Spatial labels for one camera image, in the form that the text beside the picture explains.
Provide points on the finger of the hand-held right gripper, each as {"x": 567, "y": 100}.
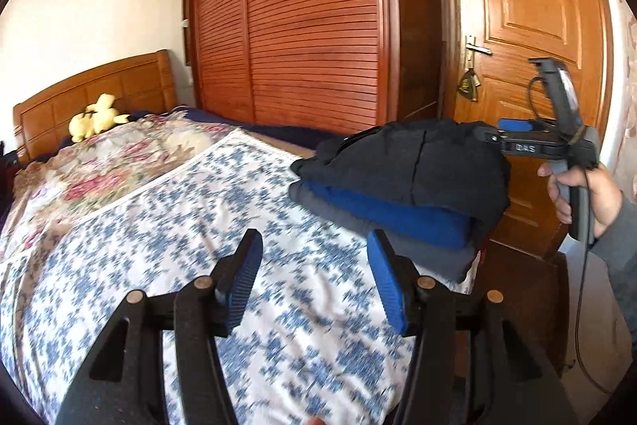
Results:
{"x": 490, "y": 136}
{"x": 515, "y": 125}

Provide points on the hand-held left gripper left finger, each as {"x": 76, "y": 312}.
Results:
{"x": 244, "y": 275}

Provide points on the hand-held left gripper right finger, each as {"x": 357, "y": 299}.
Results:
{"x": 390, "y": 280}

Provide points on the black double-breasted coat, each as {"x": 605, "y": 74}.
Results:
{"x": 398, "y": 166}

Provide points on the person's right forearm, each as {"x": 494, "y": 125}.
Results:
{"x": 619, "y": 265}

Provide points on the person's right hand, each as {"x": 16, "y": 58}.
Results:
{"x": 604, "y": 196}

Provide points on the folded grey garment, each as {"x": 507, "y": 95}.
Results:
{"x": 428, "y": 258}

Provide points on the hanging key tag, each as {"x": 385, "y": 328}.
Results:
{"x": 469, "y": 86}

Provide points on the folded blue garment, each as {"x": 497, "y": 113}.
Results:
{"x": 398, "y": 216}

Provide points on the blue floral bed sheet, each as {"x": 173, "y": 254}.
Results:
{"x": 149, "y": 231}

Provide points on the navy bed sheet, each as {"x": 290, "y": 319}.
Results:
{"x": 278, "y": 133}

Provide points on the pink floral quilt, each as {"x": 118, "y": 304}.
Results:
{"x": 99, "y": 166}

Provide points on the yellow plush toy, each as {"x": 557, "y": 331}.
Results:
{"x": 97, "y": 121}

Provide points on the wooden slatted wardrobe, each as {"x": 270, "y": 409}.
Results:
{"x": 308, "y": 16}

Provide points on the wooden bed headboard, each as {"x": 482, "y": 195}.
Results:
{"x": 124, "y": 81}

